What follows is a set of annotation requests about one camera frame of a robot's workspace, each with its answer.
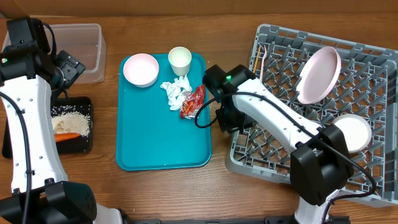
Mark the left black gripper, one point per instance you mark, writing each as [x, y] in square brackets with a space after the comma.
[71, 68]

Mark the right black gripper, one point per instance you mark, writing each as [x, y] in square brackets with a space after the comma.
[233, 127]

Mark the orange carrot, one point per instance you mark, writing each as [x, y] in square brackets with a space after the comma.
[66, 136]

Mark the white bowl with scraps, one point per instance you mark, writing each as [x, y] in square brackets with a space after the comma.
[141, 70]

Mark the white round plate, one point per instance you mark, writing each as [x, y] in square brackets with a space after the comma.
[319, 75]

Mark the white bowl with peanuts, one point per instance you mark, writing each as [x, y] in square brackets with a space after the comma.
[356, 130]

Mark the grey dishwasher rack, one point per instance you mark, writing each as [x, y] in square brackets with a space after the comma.
[367, 86]

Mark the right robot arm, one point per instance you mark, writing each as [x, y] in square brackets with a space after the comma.
[319, 157]

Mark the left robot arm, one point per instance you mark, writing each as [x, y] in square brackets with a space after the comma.
[41, 190]

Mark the clear plastic bin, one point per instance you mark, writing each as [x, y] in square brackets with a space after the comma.
[84, 53]

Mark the red snack wrapper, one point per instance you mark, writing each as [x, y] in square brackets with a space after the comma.
[193, 103]

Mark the peanuts and rice pile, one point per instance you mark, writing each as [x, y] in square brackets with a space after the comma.
[68, 119]

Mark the crumpled white napkin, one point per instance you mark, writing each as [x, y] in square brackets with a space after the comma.
[177, 92]

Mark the black plastic tray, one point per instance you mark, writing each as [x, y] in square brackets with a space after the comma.
[81, 104]

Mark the wooden chopstick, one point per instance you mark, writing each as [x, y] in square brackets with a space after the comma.
[256, 59]

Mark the white paper cup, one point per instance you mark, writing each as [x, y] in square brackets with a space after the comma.
[180, 59]

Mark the teal serving tray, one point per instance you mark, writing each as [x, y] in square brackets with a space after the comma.
[150, 136]

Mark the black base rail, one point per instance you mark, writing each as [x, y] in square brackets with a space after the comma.
[217, 221]

